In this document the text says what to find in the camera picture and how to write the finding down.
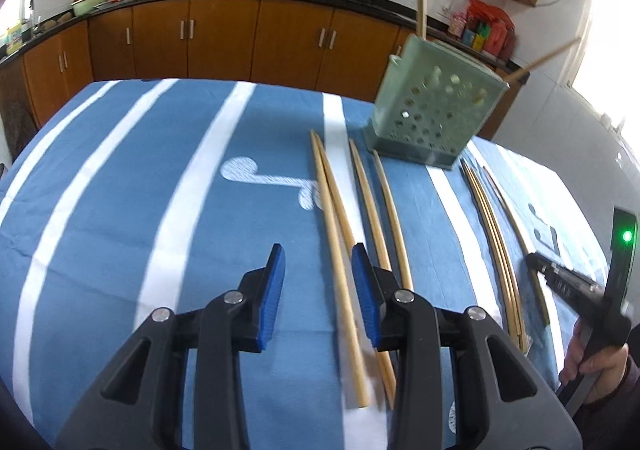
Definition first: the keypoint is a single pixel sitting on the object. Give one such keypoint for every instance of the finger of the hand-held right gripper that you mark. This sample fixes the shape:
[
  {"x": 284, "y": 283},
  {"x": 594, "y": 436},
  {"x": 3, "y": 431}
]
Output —
[{"x": 565, "y": 280}]

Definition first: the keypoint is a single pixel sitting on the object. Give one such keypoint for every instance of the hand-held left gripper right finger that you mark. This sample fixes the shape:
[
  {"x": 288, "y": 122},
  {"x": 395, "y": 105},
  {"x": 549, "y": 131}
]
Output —
[{"x": 365, "y": 300}]

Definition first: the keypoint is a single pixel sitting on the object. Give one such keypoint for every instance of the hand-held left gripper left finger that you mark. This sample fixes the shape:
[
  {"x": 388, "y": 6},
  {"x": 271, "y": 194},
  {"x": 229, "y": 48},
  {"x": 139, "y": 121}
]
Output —
[{"x": 272, "y": 300}]

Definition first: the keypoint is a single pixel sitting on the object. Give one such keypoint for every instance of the green perforated utensil holder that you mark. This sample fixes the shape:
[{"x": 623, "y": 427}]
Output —
[{"x": 425, "y": 120}]

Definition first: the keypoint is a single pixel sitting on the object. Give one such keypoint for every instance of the person's right hand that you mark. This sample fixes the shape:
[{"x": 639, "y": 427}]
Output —
[{"x": 572, "y": 360}]

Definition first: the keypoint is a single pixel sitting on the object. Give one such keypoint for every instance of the blue white striped tablecloth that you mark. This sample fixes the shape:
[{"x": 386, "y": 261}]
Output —
[{"x": 150, "y": 210}]

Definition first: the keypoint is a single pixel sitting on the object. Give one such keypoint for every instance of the bright window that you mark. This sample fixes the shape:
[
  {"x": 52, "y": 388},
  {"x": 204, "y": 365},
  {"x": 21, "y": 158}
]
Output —
[{"x": 615, "y": 55}]

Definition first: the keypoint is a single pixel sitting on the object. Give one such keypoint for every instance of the large red shopping bag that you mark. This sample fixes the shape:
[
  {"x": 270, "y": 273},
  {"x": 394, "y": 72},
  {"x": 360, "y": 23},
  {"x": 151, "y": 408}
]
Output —
[{"x": 500, "y": 30}]

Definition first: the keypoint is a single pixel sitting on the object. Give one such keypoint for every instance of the wooden lower kitchen cabinets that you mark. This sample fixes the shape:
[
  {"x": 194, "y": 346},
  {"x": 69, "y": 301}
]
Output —
[{"x": 225, "y": 40}]

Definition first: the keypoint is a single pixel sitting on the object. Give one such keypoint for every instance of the green basin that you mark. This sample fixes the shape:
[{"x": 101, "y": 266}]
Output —
[{"x": 90, "y": 3}]

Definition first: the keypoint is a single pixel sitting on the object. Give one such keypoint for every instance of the yellow blue detergent bottle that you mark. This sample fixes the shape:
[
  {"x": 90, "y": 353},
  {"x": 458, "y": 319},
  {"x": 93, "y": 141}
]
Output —
[{"x": 15, "y": 38}]

